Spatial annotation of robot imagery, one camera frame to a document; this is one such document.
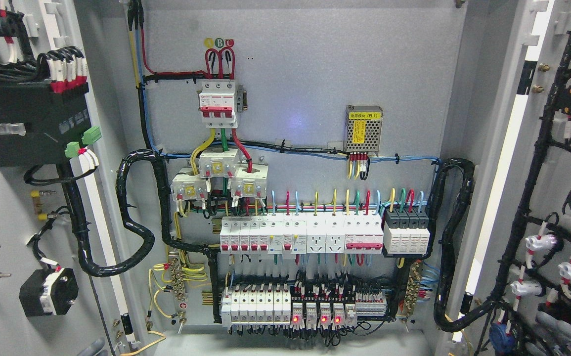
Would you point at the metal mesh power supply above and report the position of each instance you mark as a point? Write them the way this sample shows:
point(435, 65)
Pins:
point(363, 128)

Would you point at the white DIN rail breaker row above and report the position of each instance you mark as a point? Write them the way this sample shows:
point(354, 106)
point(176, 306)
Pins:
point(295, 234)

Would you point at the black surge protector module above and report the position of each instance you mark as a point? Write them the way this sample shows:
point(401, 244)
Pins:
point(406, 234)

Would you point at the white current transformer group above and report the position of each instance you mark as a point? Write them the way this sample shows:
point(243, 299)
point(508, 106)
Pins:
point(216, 167)

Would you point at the brass ground terminal bar left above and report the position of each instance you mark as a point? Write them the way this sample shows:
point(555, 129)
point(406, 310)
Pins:
point(177, 282)

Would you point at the lower relay and breaker row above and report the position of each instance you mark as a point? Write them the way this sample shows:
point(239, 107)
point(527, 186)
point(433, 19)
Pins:
point(299, 307)

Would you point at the brass terminal bar right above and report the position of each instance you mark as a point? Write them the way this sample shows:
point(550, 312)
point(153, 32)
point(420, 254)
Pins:
point(412, 289)

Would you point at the white rotary selector switch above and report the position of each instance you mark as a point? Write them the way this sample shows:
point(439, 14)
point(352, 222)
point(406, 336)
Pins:
point(48, 292)

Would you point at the grey cabinet door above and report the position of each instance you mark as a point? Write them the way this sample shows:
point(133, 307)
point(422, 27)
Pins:
point(520, 281)
point(99, 27)

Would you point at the red white main breaker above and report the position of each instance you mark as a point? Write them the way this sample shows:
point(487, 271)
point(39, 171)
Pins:
point(221, 102)

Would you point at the black digital power meter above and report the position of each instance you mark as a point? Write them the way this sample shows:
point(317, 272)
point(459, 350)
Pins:
point(39, 126)

